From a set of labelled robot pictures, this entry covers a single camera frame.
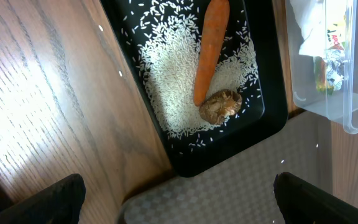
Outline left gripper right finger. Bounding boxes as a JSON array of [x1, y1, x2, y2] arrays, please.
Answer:
[[273, 172, 358, 224]]

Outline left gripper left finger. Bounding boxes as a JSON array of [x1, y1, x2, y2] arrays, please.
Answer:
[[0, 174, 86, 223]]

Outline brown food scrap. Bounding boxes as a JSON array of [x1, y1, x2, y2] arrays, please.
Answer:
[[199, 89, 242, 125]]

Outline green snack wrapper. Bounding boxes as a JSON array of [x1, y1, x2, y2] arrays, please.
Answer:
[[313, 16, 346, 95]]

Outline white tissue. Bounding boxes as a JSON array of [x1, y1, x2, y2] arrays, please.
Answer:
[[290, 0, 347, 57]]

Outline white rice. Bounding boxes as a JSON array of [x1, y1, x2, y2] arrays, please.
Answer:
[[118, 0, 265, 153]]

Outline orange carrot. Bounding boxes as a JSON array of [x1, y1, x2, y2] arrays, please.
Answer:
[[193, 0, 230, 106]]

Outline dark brown serving tray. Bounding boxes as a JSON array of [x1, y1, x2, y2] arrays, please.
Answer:
[[116, 112, 333, 223]]

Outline black rectangular tray bin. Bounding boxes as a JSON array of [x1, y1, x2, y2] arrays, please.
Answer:
[[101, 0, 288, 177]]

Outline clear plastic bin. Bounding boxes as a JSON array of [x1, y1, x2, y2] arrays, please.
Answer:
[[285, 0, 358, 134]]

